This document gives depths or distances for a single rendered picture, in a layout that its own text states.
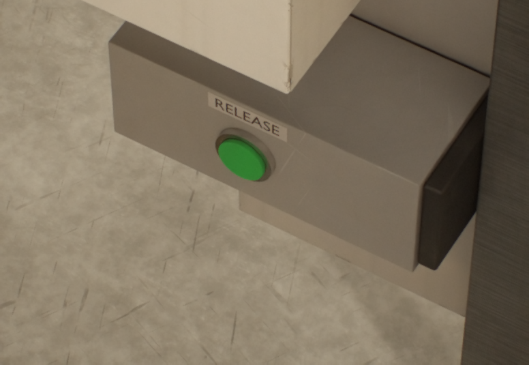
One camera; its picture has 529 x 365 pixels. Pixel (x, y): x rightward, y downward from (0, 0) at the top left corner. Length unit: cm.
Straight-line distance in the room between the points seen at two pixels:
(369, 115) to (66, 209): 147
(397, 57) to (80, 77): 155
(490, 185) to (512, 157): 3
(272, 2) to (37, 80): 179
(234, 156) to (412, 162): 11
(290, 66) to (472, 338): 38
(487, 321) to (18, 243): 136
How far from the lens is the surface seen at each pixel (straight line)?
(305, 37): 127
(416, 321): 282
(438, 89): 147
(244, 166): 149
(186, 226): 289
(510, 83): 141
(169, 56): 149
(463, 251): 162
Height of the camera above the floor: 232
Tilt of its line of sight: 52 degrees down
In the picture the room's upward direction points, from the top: straight up
